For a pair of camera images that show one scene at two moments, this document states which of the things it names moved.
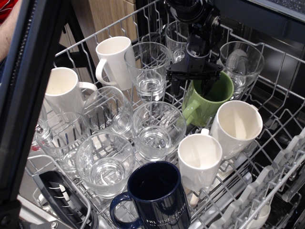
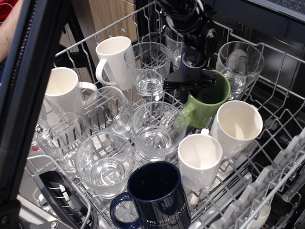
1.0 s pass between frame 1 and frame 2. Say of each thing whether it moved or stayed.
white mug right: stayed
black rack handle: stayed
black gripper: moved
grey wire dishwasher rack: stayed
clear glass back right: stayed
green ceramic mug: moved
